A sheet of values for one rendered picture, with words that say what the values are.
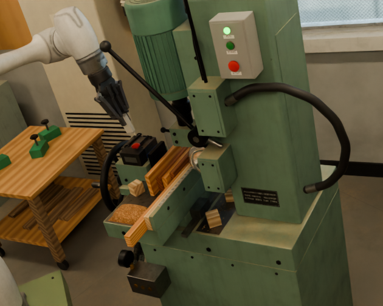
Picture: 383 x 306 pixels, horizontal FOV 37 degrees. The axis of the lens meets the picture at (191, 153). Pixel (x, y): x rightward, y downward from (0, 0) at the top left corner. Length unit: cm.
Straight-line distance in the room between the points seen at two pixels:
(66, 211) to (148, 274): 138
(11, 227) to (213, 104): 211
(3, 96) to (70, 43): 224
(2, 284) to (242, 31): 102
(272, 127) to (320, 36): 142
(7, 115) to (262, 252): 263
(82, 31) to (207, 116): 50
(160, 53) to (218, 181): 41
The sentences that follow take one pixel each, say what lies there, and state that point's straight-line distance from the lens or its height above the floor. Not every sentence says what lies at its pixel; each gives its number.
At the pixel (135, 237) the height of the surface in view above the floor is 92.
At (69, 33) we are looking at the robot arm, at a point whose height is 145.
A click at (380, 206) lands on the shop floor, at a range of 315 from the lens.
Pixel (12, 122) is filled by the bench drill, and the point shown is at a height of 44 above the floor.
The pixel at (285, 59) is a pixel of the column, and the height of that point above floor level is 132.
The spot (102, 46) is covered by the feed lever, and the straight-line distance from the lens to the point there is 172.
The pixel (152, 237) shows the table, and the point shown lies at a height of 87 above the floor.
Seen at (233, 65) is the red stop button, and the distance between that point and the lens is 148.
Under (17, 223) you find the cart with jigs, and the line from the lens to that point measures 347.
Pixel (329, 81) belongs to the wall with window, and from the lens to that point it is 312.
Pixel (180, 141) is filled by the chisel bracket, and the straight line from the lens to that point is 191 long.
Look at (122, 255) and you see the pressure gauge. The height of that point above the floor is 69.
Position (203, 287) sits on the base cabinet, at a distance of 203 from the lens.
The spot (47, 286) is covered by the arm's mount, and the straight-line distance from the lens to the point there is 207.
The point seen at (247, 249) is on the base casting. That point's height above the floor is 77.
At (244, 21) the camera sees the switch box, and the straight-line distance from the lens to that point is 143.
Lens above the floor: 192
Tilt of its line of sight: 30 degrees down
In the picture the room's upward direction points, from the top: 15 degrees counter-clockwise
